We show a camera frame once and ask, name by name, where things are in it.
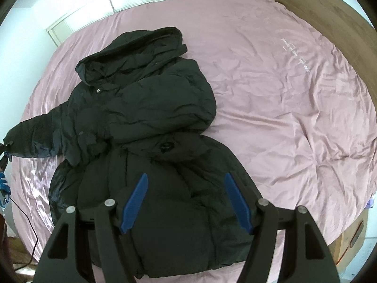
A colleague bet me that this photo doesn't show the black hooded puffer jacket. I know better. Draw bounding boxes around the black hooded puffer jacket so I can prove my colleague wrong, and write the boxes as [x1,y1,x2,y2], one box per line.
[6,27,262,280]

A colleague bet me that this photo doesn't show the wooden headboard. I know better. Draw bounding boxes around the wooden headboard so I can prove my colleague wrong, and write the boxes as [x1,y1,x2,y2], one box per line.
[255,0,373,62]

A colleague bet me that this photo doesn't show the black cable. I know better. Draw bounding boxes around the black cable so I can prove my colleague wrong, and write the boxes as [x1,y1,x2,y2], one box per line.
[6,195,39,269]

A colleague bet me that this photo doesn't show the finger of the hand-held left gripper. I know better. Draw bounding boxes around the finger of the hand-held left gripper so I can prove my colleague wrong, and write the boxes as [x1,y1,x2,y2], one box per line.
[0,141,14,166]

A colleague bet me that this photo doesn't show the pink bed sheet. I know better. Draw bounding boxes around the pink bed sheet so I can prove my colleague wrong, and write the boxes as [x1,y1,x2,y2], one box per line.
[12,0,377,283]

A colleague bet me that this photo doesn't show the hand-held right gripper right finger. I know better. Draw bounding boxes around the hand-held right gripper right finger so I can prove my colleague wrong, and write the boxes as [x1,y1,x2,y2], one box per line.
[224,171,339,283]

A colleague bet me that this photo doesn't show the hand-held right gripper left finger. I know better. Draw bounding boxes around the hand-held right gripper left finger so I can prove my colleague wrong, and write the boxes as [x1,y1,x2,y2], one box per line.
[32,173,148,283]

